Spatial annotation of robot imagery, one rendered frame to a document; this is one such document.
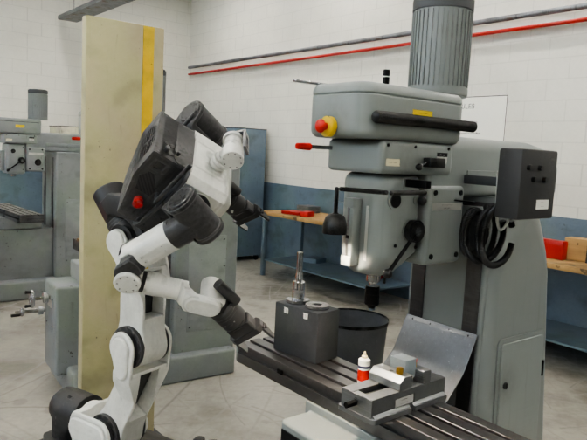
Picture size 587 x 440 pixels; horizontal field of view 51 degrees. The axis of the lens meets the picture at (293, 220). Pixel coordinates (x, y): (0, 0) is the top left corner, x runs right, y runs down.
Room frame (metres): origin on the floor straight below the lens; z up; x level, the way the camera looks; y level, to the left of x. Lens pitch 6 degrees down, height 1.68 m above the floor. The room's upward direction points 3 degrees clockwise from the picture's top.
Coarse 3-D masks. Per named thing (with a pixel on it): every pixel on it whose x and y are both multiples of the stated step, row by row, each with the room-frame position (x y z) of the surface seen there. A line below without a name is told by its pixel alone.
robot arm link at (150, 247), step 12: (156, 228) 1.71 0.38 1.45; (132, 240) 1.74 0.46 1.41; (144, 240) 1.71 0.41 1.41; (156, 240) 1.69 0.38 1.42; (168, 240) 1.69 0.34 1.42; (120, 252) 1.78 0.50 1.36; (132, 252) 1.71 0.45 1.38; (144, 252) 1.70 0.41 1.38; (156, 252) 1.71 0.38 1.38; (168, 252) 1.71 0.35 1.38; (120, 264) 1.71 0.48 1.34; (132, 264) 1.71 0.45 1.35; (144, 264) 1.72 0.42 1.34; (120, 276) 1.71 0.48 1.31; (132, 276) 1.72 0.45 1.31; (120, 288) 1.73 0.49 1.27; (132, 288) 1.74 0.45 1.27
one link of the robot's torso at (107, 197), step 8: (112, 184) 2.08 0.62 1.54; (120, 184) 2.10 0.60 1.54; (96, 192) 2.07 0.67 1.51; (104, 192) 2.06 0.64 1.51; (112, 192) 2.06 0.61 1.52; (120, 192) 2.07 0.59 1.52; (96, 200) 2.07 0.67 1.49; (104, 200) 2.04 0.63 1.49; (112, 200) 2.02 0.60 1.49; (104, 208) 2.04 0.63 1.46; (112, 208) 2.02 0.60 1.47; (104, 216) 2.05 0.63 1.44; (112, 216) 2.03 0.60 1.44; (120, 216) 1.99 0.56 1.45; (136, 232) 1.95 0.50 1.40; (144, 232) 1.94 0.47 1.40
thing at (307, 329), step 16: (288, 304) 2.26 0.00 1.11; (304, 304) 2.26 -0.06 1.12; (320, 304) 2.24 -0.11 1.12; (288, 320) 2.24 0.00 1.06; (304, 320) 2.19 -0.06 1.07; (320, 320) 2.15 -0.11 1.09; (336, 320) 2.22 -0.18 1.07; (288, 336) 2.24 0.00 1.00; (304, 336) 2.19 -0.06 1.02; (320, 336) 2.16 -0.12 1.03; (336, 336) 2.22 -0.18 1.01; (288, 352) 2.24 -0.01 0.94; (304, 352) 2.18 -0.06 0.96; (320, 352) 2.16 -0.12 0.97; (336, 352) 2.23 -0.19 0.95
